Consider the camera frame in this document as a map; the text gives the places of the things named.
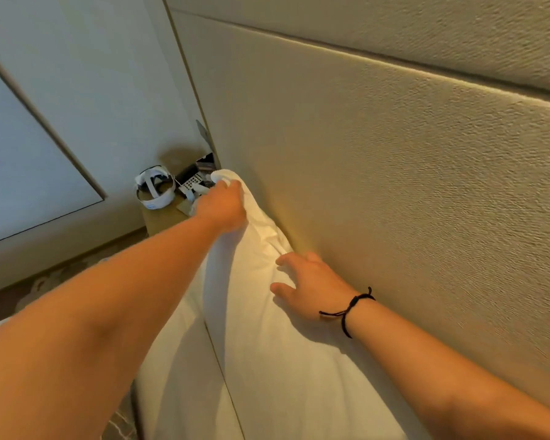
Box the person's left hand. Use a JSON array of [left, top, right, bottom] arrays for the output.
[[193, 182, 249, 235]]

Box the person's right hand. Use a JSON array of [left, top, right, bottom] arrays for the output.
[[270, 251, 373, 324]]

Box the white pillow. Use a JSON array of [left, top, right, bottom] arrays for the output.
[[201, 169, 434, 440]]

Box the person's left forearm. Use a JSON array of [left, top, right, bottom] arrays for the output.
[[0, 214, 231, 440]]

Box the person's right forearm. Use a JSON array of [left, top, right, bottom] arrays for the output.
[[323, 297, 550, 440]]

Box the white remote control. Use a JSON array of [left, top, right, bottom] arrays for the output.
[[179, 172, 205, 192]]

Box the wooden nightstand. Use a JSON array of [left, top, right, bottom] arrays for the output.
[[140, 193, 198, 237]]

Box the white bed duvet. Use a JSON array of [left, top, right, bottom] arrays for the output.
[[132, 263, 244, 440]]

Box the beige upholstered headboard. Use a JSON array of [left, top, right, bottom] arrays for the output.
[[164, 0, 550, 415]]

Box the white door panel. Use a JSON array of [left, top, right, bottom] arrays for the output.
[[0, 43, 108, 249]]

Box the black cord bracelet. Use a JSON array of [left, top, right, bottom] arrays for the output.
[[319, 287, 376, 339]]

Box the white headset strap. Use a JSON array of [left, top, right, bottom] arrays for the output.
[[135, 165, 177, 210]]

